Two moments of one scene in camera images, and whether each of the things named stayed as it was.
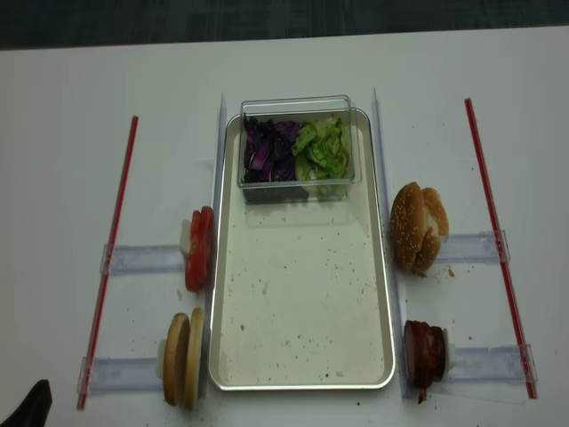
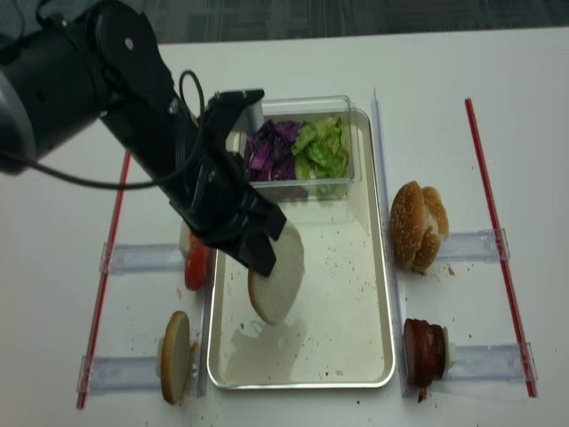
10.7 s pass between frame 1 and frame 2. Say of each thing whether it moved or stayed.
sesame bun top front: stayed
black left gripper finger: moved
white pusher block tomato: stayed
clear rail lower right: stayed
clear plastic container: stayed
